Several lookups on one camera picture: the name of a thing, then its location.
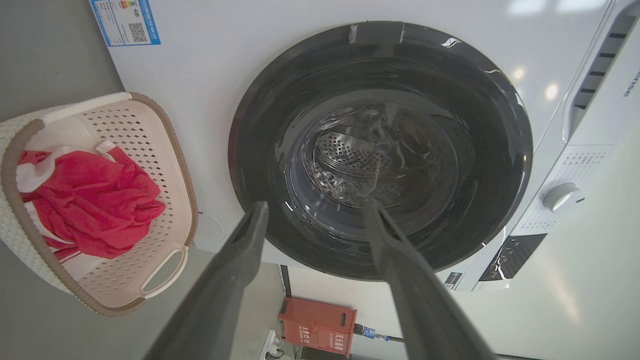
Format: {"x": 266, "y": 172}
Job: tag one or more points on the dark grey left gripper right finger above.
{"x": 420, "y": 300}

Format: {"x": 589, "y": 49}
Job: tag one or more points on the white power strip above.
{"x": 271, "y": 345}

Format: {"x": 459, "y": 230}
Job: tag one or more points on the black washer display panel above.
{"x": 510, "y": 257}

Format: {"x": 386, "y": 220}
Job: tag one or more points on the dark round washer door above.
{"x": 260, "y": 130}

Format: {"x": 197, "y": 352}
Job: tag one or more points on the round white filter cover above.
{"x": 212, "y": 227}

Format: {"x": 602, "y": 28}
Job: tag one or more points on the red and white garment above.
{"x": 95, "y": 200}

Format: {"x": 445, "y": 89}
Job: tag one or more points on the cream perforated laundry basket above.
{"x": 140, "y": 130}

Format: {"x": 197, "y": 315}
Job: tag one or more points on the steel perforated washer drum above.
{"x": 345, "y": 160}

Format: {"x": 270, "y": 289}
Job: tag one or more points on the white washer control knob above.
{"x": 562, "y": 198}

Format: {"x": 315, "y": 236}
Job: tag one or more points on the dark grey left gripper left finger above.
{"x": 225, "y": 290}

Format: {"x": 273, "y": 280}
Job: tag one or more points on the red fire equipment box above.
{"x": 315, "y": 325}

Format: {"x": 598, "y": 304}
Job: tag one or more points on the blue energy label sticker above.
{"x": 127, "y": 20}

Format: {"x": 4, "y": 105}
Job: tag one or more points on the white detergent drawer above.
{"x": 615, "y": 100}

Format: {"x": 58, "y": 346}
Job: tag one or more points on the small black-white washer sticker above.
{"x": 452, "y": 280}

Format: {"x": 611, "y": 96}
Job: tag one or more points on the white front-load washing machine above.
{"x": 200, "y": 100}

